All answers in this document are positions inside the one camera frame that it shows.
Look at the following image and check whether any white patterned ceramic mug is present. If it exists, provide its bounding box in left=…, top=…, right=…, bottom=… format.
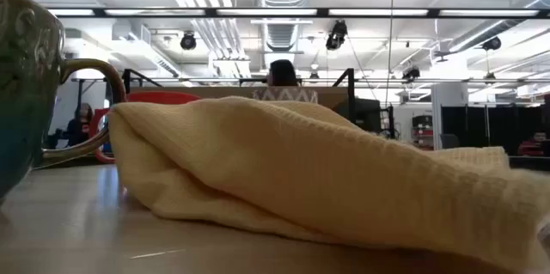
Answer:
left=252, top=86, right=320, bottom=105

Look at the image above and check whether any red ceramic mug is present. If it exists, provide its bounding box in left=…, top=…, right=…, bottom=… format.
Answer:
left=89, top=90, right=202, bottom=165

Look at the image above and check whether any olive green ceramic mug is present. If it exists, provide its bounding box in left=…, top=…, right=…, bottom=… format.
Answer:
left=0, top=0, right=127, bottom=200

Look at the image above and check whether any person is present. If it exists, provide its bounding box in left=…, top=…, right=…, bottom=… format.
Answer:
left=64, top=101, right=95, bottom=147
left=517, top=131, right=549, bottom=157
left=266, top=58, right=299, bottom=88

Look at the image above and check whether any yellow waffle cloth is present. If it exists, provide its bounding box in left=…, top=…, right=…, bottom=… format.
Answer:
left=107, top=95, right=550, bottom=271

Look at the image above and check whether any black round spotlight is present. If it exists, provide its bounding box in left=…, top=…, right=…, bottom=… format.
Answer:
left=179, top=31, right=198, bottom=51
left=481, top=35, right=503, bottom=52

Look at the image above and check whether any black bar with light strips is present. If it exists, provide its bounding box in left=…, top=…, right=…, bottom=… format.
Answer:
left=42, top=6, right=550, bottom=20

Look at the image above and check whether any white pillar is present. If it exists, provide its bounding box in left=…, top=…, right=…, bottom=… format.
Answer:
left=431, top=82, right=469, bottom=150

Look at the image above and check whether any black hanging camera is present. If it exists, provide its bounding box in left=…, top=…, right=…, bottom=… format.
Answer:
left=325, top=19, right=349, bottom=52

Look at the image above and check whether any black partition wall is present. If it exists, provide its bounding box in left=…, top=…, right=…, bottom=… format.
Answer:
left=441, top=104, right=550, bottom=157

